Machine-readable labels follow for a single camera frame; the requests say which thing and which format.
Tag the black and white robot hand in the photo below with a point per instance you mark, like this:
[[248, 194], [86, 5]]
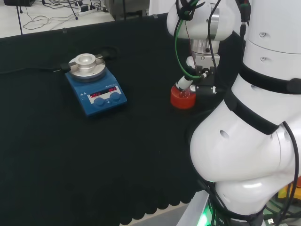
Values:
[[207, 82]]

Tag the clear glass round-bottom flask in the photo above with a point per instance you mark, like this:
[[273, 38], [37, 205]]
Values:
[[184, 94]]

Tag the blue-base heater with metal block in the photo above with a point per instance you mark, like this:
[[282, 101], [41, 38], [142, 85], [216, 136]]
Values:
[[103, 103]]

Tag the grey metal cabinet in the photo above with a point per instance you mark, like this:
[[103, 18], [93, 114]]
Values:
[[127, 8]]

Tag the white power strip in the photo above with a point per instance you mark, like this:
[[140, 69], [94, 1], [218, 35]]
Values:
[[90, 11]]

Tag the black bench cloth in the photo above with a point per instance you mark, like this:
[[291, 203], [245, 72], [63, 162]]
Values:
[[70, 153]]

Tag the thin dark pole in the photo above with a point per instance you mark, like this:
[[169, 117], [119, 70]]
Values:
[[19, 18]]

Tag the black box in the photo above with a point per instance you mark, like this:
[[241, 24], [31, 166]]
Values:
[[18, 2]]

